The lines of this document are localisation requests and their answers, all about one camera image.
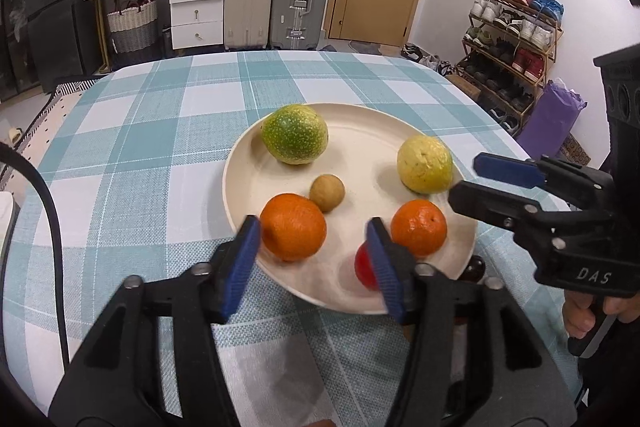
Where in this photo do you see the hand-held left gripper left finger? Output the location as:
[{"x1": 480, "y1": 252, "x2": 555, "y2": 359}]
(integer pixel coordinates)
[{"x1": 47, "y1": 214, "x2": 262, "y2": 427}]

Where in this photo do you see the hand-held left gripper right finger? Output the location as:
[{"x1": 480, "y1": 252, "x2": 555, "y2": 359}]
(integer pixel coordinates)
[{"x1": 365, "y1": 217, "x2": 583, "y2": 427}]

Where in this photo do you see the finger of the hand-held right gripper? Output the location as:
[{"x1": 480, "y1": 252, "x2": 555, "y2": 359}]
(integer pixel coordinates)
[
  {"x1": 473, "y1": 152, "x2": 615, "y2": 212},
  {"x1": 447, "y1": 179, "x2": 556, "y2": 248}
]

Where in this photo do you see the red round fruit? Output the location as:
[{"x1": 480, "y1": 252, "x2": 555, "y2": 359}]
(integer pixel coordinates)
[{"x1": 354, "y1": 241, "x2": 381, "y2": 292}]

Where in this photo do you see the orange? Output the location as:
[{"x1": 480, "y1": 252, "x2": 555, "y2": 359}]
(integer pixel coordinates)
[
  {"x1": 390, "y1": 199, "x2": 448, "y2": 258},
  {"x1": 260, "y1": 193, "x2": 328, "y2": 263}
]

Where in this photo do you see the dark purple plum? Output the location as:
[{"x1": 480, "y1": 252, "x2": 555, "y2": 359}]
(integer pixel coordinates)
[{"x1": 460, "y1": 255, "x2": 487, "y2": 283}]

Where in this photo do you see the yellow round fruit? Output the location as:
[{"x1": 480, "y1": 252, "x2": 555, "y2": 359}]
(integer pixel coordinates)
[{"x1": 396, "y1": 135, "x2": 454, "y2": 195}]

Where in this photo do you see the small brown kiwi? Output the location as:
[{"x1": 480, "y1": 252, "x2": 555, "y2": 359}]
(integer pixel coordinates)
[{"x1": 309, "y1": 174, "x2": 346, "y2": 214}]

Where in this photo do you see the cream round plate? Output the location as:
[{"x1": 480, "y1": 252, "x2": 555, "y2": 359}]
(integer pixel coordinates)
[{"x1": 222, "y1": 103, "x2": 478, "y2": 315}]

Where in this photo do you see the green-yellow speckled round fruit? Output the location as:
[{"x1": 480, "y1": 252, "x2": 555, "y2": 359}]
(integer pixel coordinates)
[{"x1": 260, "y1": 104, "x2": 329, "y2": 166}]

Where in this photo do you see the person's right hand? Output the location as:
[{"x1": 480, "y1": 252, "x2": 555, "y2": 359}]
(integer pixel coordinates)
[{"x1": 562, "y1": 293, "x2": 624, "y2": 339}]

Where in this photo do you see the purple bag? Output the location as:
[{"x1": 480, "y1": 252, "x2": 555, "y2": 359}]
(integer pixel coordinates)
[{"x1": 516, "y1": 78, "x2": 588, "y2": 158}]

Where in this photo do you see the brown patterned box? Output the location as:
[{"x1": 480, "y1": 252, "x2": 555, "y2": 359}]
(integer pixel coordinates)
[{"x1": 557, "y1": 134, "x2": 591, "y2": 165}]

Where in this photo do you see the wooden shoe rack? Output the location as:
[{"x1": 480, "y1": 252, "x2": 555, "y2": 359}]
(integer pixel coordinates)
[{"x1": 455, "y1": 0, "x2": 565, "y2": 135}]

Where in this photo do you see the pile of sneakers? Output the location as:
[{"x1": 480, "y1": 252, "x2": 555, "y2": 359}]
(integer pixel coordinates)
[{"x1": 400, "y1": 43, "x2": 453, "y2": 76}]

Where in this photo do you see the shoe rack with shoes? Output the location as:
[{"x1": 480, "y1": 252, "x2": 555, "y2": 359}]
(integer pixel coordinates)
[{"x1": 457, "y1": 0, "x2": 565, "y2": 132}]

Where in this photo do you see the striped floor mat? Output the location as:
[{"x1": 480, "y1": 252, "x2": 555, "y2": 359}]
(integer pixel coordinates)
[{"x1": 10, "y1": 79, "x2": 101, "y2": 168}]

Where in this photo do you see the white drawer desk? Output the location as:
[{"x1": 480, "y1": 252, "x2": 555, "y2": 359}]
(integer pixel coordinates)
[{"x1": 81, "y1": 0, "x2": 226, "y2": 52}]

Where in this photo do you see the woven laundry basket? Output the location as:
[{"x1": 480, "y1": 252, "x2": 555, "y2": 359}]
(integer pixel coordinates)
[{"x1": 106, "y1": 0, "x2": 159, "y2": 54}]

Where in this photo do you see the grey aluminium suitcase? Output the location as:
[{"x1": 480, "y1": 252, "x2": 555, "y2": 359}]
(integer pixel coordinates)
[{"x1": 270, "y1": 0, "x2": 332, "y2": 52}]

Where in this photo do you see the black curved cable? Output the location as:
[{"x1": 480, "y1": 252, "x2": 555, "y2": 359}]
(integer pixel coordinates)
[{"x1": 0, "y1": 142, "x2": 71, "y2": 365}]

